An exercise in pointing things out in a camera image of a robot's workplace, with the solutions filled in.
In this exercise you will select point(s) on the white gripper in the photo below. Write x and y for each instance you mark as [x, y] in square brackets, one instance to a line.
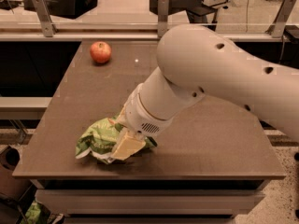
[139, 117]

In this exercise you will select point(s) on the green jalapeno chip bag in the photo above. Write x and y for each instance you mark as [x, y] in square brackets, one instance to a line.
[99, 139]

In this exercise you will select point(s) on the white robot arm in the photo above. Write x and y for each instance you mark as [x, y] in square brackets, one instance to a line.
[192, 62]

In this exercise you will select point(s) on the red apple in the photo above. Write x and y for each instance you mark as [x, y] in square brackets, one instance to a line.
[100, 52]

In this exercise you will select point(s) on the green bag under table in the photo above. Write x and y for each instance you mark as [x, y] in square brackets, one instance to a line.
[37, 213]

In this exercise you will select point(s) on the grey drawer under table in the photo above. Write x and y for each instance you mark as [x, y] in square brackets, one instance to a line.
[149, 202]

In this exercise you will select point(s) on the brown cardboard box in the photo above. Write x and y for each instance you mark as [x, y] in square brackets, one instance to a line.
[11, 187]

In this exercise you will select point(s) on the left metal rail bracket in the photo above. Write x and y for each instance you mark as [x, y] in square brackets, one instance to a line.
[47, 26]

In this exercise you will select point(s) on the metal rail bracket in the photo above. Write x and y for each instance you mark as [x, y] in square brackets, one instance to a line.
[47, 26]
[163, 6]
[276, 29]

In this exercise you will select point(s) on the middle metal rail bracket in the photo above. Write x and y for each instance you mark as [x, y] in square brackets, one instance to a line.
[163, 6]

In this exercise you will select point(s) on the right metal rail bracket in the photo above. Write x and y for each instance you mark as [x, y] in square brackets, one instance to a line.
[276, 29]

